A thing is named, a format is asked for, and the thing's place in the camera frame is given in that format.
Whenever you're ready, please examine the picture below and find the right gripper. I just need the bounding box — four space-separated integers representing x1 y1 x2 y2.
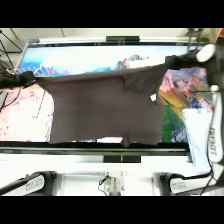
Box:
164 55 190 70

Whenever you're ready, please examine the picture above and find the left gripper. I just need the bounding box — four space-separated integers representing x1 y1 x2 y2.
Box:
18 71 37 88

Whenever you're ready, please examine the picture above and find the dark grey T-shirt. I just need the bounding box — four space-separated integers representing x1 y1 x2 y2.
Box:
35 63 169 149

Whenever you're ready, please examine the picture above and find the light blue garment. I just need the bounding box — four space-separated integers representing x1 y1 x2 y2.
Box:
181 108 214 167

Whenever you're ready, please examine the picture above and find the black cable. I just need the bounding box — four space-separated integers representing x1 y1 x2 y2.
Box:
97 175 111 197

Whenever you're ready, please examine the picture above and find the silver frame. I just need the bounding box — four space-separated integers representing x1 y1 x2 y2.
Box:
0 146 224 197

